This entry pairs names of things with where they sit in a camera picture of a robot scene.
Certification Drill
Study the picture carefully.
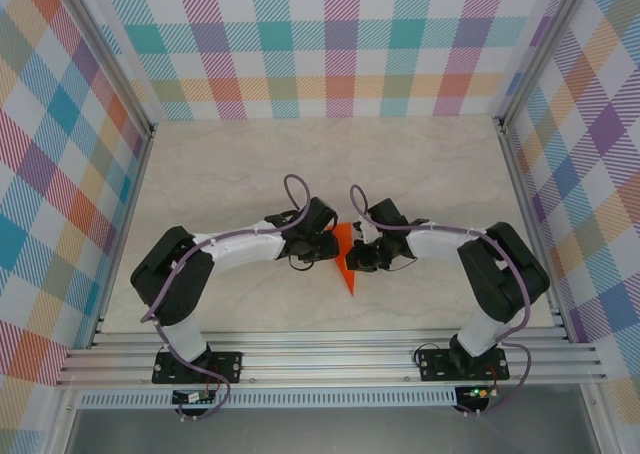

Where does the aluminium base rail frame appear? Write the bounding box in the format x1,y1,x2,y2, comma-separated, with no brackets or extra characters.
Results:
54,327,609,390

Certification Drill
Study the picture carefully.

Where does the orange block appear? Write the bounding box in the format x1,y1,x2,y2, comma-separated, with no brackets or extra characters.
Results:
331,222,360,298

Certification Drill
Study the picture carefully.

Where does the thin black right gripper cable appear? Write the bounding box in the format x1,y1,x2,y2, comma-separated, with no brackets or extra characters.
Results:
382,253,417,274

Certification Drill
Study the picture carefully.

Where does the perforated metal cable tray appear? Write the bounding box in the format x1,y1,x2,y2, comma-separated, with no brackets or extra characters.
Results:
77,391,459,409

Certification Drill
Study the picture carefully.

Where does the thin black left gripper cable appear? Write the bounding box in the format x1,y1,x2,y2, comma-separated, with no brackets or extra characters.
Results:
288,253,317,274

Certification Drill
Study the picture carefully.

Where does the small black circuit board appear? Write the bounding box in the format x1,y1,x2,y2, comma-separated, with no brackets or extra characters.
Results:
171,389,217,405

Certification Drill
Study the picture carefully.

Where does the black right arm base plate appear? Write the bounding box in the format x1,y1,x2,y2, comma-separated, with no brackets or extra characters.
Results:
416,348,511,383

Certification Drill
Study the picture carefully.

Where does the black round cable mount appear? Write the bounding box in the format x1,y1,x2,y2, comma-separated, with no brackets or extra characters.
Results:
174,402,214,423

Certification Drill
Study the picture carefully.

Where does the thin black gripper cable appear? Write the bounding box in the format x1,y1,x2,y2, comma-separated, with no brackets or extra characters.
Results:
288,253,317,274
382,253,417,274

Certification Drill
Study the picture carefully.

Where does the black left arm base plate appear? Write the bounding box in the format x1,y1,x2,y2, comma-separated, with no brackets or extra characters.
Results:
152,349,245,386

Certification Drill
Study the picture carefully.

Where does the aluminium side rail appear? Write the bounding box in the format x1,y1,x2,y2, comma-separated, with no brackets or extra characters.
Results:
84,123,157,350
493,117,572,344

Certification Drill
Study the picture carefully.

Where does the aluminium corner post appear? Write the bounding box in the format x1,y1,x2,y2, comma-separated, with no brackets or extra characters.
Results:
49,0,157,140
493,0,595,131

